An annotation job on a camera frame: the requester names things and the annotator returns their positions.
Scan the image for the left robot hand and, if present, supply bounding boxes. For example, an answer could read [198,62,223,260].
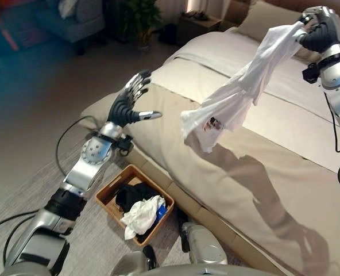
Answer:
[107,70,162,127]

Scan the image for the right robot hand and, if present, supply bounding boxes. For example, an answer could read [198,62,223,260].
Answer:
[297,7,340,54]

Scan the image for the white printed t-shirt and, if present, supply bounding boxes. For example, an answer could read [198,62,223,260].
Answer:
[180,21,306,154]

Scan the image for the beige pillow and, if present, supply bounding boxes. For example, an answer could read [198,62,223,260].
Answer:
[235,0,306,44]

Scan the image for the white bed sheet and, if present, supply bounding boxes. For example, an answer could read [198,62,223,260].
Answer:
[150,27,340,162]

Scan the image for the green potted plant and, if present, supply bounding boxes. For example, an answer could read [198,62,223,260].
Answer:
[118,0,163,49]

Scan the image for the black garment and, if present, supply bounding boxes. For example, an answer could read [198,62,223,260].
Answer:
[114,182,163,213]

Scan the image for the brown woven laundry basket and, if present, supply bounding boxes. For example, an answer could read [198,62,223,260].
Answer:
[95,164,175,247]

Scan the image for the blue-grey sofa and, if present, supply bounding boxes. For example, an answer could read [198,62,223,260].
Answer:
[34,0,106,44]

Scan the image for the brown bedside table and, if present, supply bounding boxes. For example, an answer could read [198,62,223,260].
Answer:
[177,11,222,47]

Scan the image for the white crumpled garment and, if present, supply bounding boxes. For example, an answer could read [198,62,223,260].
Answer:
[119,195,167,240]

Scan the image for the blue cloth item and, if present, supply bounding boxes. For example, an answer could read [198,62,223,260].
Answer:
[154,204,168,224]

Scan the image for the white cloth on sofa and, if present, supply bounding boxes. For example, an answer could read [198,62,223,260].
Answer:
[57,0,79,20]

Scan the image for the dark items on bedside table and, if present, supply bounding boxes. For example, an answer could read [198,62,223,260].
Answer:
[184,10,208,21]

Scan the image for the beige bed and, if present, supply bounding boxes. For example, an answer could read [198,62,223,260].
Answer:
[79,0,340,276]

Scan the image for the silver robot legs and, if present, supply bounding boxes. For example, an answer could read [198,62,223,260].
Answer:
[112,209,274,276]

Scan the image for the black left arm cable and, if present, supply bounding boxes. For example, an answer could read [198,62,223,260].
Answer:
[0,114,102,259]

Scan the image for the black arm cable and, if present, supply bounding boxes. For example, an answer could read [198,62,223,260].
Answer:
[0,114,102,259]
[323,91,340,199]

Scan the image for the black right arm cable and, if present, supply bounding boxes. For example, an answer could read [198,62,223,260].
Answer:
[323,91,340,199]

